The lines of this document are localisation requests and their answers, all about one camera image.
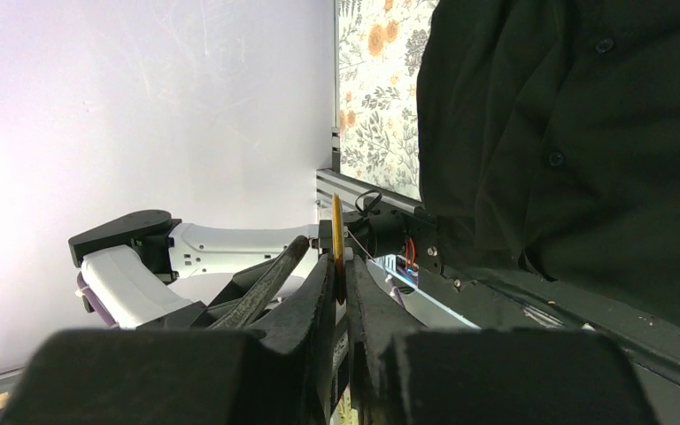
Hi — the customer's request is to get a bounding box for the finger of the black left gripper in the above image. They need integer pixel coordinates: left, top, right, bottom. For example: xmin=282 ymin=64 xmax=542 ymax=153
xmin=207 ymin=236 xmax=310 ymax=329

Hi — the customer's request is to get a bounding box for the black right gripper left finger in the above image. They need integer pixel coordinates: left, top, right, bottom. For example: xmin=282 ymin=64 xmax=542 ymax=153
xmin=0 ymin=256 xmax=336 ymax=424

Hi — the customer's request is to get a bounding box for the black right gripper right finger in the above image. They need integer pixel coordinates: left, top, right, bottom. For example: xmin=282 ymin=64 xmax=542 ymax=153
xmin=344 ymin=258 xmax=657 ymax=424

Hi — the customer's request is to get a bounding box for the round white brooch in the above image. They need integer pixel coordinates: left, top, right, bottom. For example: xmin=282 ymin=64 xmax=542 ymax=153
xmin=331 ymin=193 xmax=346 ymax=305

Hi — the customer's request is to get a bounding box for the black shirt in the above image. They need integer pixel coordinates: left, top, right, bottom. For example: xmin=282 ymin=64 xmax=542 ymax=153
xmin=417 ymin=1 xmax=680 ymax=328

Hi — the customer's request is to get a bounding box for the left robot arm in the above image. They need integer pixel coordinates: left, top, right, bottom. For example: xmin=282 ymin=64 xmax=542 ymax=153
xmin=68 ymin=210 xmax=318 ymax=329

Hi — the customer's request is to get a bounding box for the aluminium frame rail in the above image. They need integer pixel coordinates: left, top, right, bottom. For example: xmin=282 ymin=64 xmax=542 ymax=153
xmin=315 ymin=169 xmax=423 ymax=214

